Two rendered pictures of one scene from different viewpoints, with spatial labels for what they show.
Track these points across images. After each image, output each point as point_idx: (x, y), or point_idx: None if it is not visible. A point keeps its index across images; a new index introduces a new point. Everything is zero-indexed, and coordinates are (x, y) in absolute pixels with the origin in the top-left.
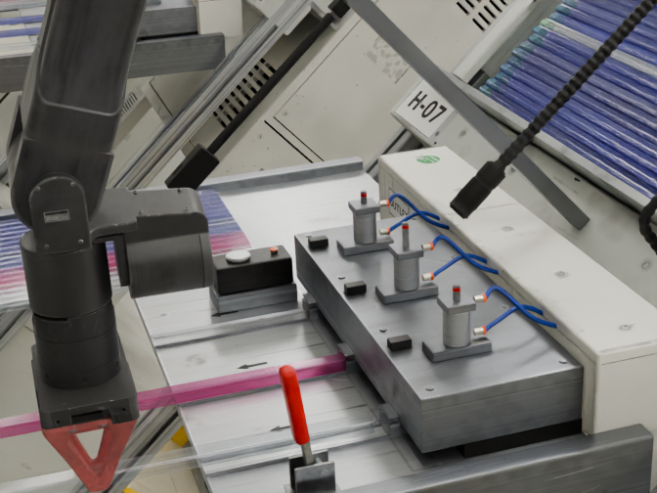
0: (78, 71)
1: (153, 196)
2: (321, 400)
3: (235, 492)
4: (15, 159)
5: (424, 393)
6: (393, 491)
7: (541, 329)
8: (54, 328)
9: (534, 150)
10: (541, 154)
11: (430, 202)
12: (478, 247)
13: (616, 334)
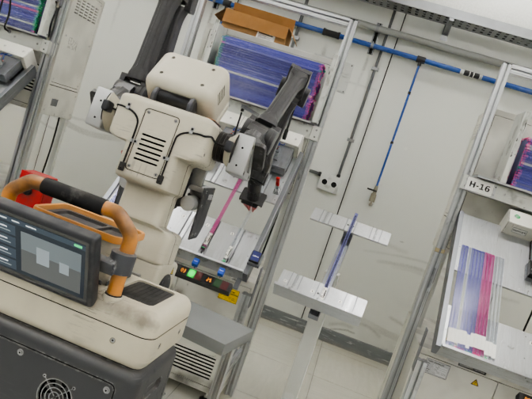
0: (271, 159)
1: None
2: None
3: (267, 198)
4: (259, 175)
5: (283, 167)
6: (288, 184)
7: (280, 144)
8: (258, 193)
9: (231, 100)
10: (234, 100)
11: (230, 124)
12: None
13: (296, 141)
